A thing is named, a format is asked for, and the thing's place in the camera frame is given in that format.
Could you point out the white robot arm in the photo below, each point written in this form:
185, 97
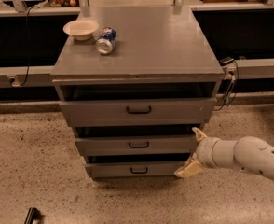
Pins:
250, 155

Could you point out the grey drawer cabinet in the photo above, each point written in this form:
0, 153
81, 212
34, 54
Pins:
160, 53

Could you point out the grey top drawer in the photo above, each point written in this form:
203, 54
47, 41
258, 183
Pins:
137, 112

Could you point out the blue soda can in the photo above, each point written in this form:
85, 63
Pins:
106, 41

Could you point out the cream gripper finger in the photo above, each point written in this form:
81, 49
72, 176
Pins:
192, 167
200, 135

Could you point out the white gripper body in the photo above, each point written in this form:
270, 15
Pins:
205, 151

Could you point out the white bowl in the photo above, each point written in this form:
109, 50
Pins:
81, 30

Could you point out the black object on floor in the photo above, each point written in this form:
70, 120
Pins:
33, 215

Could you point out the black power adapter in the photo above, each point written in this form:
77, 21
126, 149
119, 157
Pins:
225, 61

